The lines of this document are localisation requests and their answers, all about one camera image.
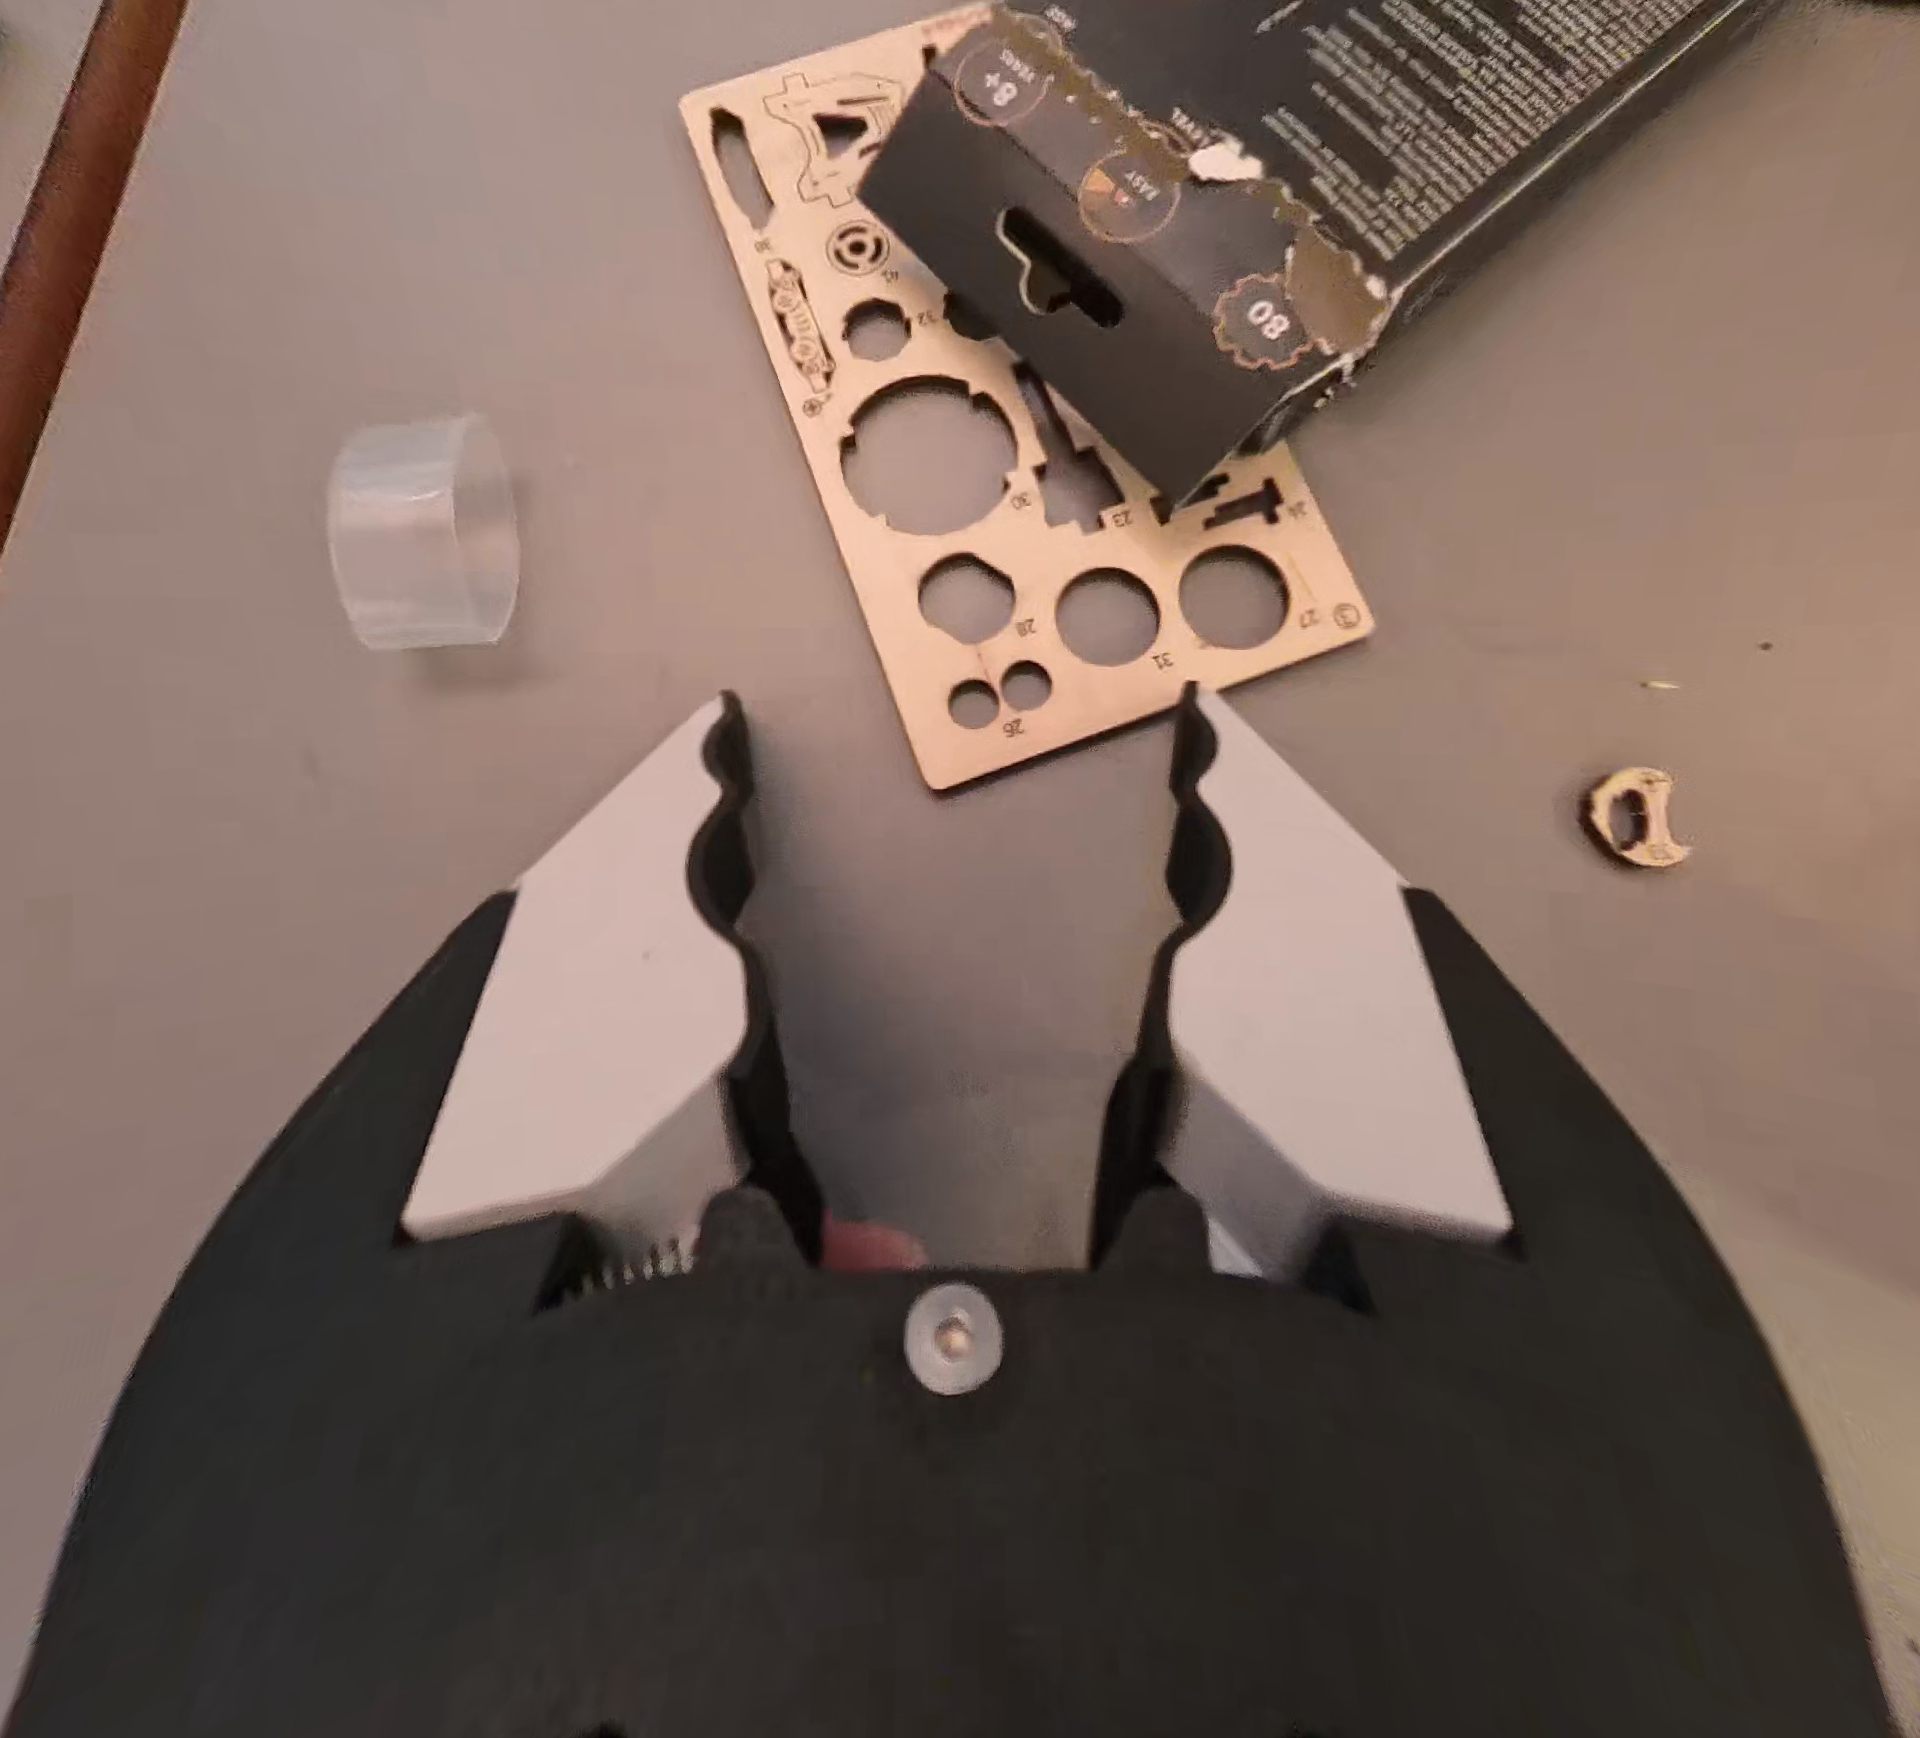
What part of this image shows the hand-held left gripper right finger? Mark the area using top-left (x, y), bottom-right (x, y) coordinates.
top-left (1088, 682), bottom-right (1513, 1276)

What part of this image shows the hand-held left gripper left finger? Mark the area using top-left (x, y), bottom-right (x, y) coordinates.
top-left (398, 690), bottom-right (827, 1272)

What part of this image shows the wooden punch-out parts sheet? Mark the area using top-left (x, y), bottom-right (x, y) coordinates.
top-left (677, 0), bottom-right (1375, 794)

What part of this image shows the small loose wooden part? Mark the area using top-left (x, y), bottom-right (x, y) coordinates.
top-left (1580, 766), bottom-right (1694, 870)

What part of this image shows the black printed cardboard box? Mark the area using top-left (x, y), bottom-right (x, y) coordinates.
top-left (853, 0), bottom-right (1920, 514)

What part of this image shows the clear plastic tape ring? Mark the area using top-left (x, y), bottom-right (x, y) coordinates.
top-left (323, 410), bottom-right (523, 651)

